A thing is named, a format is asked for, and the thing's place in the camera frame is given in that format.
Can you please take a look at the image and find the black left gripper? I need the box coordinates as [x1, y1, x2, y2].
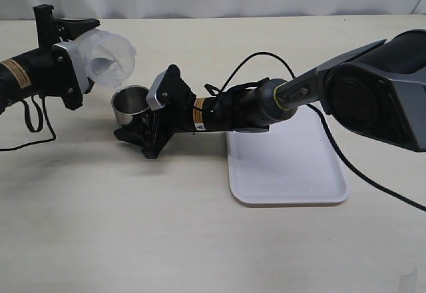
[33, 4, 101, 109]

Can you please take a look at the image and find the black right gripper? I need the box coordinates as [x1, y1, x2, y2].
[114, 64, 196, 159]

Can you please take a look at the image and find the stainless steel cup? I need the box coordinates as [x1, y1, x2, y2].
[111, 85, 149, 127]

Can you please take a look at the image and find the clear plastic water pitcher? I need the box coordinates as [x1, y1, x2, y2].
[75, 29, 136, 88]

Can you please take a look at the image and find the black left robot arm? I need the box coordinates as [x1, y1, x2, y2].
[1, 4, 101, 112]

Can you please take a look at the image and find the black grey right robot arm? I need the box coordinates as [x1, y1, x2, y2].
[114, 29, 425, 158]

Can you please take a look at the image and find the white rectangular plastic tray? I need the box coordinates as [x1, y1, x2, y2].
[226, 107, 350, 206]

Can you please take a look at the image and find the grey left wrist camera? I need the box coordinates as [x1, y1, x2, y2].
[52, 41, 91, 95]

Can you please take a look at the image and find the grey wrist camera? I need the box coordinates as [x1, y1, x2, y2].
[52, 41, 91, 95]
[146, 71, 170, 111]

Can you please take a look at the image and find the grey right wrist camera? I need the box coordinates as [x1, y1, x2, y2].
[146, 71, 170, 111]

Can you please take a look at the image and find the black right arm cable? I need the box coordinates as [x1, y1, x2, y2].
[204, 51, 426, 212]

